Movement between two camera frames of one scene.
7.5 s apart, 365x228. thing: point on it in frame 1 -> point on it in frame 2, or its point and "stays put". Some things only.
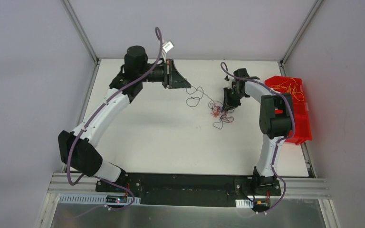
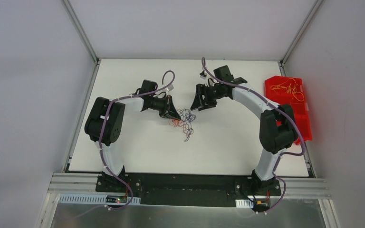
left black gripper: (168, 73) -> (166, 106)
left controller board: (116, 199) stays put
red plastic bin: (295, 86) stays put
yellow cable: (290, 86) stays put
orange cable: (217, 113) -> (176, 122)
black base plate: (188, 189) stays put
